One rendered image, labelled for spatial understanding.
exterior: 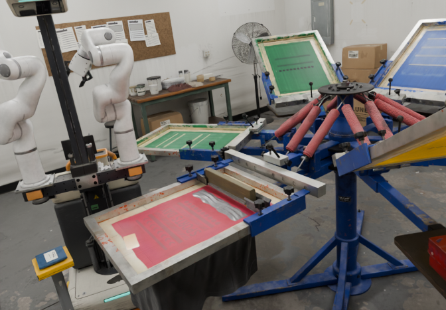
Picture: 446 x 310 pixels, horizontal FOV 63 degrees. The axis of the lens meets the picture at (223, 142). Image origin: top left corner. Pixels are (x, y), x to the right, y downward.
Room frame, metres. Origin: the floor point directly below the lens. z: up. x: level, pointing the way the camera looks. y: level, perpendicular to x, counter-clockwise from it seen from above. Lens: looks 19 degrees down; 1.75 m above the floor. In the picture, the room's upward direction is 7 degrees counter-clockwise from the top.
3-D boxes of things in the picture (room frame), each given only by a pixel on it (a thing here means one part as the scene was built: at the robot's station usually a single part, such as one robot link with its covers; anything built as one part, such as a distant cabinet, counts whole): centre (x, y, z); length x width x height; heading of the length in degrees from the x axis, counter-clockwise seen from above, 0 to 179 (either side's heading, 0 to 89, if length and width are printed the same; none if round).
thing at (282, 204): (1.31, -0.18, 0.98); 0.30 x 0.05 x 0.07; 123
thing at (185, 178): (1.78, 0.12, 0.98); 0.30 x 0.05 x 0.07; 123
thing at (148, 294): (1.25, 0.42, 0.74); 0.45 x 0.03 x 0.43; 33
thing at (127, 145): (1.73, 0.48, 1.21); 0.16 x 0.13 x 0.15; 18
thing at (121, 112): (1.71, 0.48, 1.37); 0.13 x 0.10 x 0.16; 120
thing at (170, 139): (2.40, 0.09, 1.05); 1.08 x 0.61 x 0.23; 63
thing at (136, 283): (1.41, 0.17, 0.97); 0.79 x 0.58 x 0.04; 123
